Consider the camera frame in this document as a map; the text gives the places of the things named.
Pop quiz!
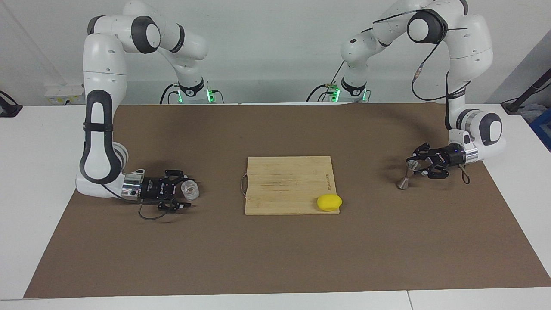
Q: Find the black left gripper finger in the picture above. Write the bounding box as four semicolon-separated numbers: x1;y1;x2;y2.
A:
415;163;449;179
407;142;436;165

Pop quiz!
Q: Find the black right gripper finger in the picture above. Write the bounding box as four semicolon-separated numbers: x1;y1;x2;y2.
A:
166;169;195;185
158;197;193;213

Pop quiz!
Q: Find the small clear glass cup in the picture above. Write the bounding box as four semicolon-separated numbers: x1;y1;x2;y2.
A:
181;180;200;201

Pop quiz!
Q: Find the metal double jigger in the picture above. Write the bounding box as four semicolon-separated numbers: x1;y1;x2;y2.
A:
396;160;422;189

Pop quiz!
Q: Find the brown table mat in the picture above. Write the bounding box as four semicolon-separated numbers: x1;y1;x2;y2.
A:
24;102;551;298

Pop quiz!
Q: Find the black stand with pole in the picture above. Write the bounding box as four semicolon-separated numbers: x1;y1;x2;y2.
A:
501;69;551;115

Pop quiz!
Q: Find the crumpled clear plastic bag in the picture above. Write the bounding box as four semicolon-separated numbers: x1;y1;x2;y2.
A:
519;103;545;123

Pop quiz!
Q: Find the blue crate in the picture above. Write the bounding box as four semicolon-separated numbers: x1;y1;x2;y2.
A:
529;108;551;152

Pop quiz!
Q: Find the yellow lemon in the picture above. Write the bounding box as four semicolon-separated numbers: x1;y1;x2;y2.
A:
317;194;343;212

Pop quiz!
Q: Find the wooden cutting board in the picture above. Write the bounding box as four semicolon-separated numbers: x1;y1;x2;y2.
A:
240;156;341;216

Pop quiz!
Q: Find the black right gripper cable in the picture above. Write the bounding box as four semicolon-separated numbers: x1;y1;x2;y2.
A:
103;183;173;221

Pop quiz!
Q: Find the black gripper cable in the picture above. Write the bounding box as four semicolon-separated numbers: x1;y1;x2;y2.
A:
103;183;173;221
359;9;471;185

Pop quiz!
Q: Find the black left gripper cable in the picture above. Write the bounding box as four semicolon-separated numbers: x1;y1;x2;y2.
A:
359;9;471;185

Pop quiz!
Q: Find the thin black base cable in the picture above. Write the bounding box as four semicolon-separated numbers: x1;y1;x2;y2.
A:
329;60;347;87

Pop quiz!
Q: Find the white wall socket box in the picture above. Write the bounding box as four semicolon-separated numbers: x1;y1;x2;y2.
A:
44;84;87;105

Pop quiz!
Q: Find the black clamp mount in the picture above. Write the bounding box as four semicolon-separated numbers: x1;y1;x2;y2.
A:
0;90;23;118

